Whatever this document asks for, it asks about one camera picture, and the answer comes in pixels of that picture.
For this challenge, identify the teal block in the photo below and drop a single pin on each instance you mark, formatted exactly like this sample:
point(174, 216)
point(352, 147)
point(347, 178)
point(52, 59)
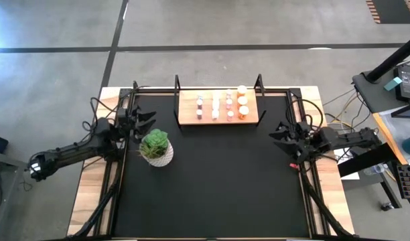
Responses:
point(392, 83)

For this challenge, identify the large blue bottle red pills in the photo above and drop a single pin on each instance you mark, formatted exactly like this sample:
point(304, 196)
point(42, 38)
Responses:
point(199, 114)

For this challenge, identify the tall pink bottle white pills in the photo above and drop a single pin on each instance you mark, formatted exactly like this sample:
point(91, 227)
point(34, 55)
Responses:
point(230, 116)

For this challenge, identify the white triangle patterned plant pot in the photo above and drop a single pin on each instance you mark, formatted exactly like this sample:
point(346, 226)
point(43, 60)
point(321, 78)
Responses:
point(163, 159)

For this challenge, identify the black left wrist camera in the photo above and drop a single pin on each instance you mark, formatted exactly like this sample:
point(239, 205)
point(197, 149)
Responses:
point(122, 115)

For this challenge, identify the striped floor mat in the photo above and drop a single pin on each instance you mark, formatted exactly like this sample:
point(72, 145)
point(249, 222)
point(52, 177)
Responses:
point(392, 10)

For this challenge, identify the pink pill bottle white cap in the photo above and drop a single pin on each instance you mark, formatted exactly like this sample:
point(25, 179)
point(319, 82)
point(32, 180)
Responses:
point(229, 103)
point(228, 91)

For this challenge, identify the dark grey side desk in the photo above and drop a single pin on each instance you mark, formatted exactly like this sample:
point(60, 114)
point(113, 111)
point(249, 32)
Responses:
point(372, 97)

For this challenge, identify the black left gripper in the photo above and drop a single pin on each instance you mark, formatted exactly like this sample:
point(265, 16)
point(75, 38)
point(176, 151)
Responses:
point(131, 125)

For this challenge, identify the black frame wooden shelf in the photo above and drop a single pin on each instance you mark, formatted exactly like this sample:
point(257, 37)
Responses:
point(191, 114)

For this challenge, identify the black keyboard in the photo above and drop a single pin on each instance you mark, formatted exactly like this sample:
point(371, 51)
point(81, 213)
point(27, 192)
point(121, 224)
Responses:
point(409, 180)

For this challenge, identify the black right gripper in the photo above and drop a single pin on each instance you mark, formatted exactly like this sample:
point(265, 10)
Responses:
point(307, 140)

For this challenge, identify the black flat panel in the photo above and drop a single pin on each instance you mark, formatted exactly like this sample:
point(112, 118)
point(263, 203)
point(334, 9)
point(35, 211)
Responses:
point(362, 160)

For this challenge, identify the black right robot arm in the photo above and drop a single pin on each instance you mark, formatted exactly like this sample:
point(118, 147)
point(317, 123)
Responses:
point(352, 140)

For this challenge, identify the orange pill bottle white cap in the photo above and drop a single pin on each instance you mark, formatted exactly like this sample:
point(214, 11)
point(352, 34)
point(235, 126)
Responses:
point(242, 89)
point(242, 100)
point(243, 111)

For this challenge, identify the black power adapter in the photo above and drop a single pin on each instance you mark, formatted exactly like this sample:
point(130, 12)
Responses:
point(409, 82)

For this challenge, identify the black pole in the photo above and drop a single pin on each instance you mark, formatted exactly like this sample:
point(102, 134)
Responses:
point(392, 60)

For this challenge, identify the black metal rig frame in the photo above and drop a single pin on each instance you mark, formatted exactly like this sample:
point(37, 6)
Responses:
point(151, 91)

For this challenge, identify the black table mat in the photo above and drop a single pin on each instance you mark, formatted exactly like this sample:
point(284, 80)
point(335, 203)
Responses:
point(208, 184)

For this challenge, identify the small blue bottle red pills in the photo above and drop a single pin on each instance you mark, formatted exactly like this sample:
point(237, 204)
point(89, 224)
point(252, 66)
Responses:
point(199, 102)

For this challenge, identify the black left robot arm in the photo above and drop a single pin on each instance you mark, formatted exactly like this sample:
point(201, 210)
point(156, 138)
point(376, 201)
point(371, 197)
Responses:
point(74, 150)

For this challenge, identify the green artificial succulent plant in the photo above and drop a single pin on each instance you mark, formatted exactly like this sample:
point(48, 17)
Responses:
point(154, 140)

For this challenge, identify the white plastic pill bottle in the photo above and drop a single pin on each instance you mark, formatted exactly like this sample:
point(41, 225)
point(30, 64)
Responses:
point(215, 104)
point(214, 114)

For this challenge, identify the small red tag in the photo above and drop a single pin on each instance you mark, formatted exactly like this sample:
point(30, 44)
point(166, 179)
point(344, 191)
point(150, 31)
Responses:
point(294, 165)

